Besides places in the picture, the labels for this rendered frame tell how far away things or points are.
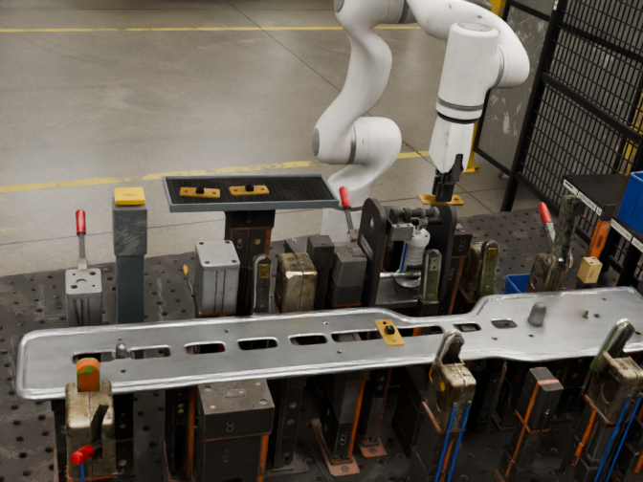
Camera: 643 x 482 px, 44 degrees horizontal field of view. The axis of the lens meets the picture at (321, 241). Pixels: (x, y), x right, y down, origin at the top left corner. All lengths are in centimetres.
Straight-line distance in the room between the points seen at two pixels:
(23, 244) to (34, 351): 232
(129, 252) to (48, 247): 207
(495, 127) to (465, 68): 335
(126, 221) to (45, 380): 40
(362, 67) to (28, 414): 108
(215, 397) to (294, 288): 36
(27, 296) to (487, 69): 135
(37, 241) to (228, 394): 256
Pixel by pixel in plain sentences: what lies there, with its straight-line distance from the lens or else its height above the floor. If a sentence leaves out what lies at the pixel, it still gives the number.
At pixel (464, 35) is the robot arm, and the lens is 140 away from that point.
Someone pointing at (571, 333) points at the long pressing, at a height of 100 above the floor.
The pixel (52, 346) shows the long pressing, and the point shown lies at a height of 100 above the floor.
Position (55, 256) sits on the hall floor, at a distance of 372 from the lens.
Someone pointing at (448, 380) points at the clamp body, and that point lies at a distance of 147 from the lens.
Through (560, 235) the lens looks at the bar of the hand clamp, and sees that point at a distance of 187.
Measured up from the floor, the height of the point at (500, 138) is 32.
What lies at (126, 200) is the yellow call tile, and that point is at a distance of 168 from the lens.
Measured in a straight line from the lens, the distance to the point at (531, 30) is 451.
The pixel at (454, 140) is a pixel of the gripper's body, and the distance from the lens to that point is 145.
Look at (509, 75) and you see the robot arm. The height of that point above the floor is 154.
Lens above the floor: 194
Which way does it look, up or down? 30 degrees down
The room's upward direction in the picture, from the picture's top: 8 degrees clockwise
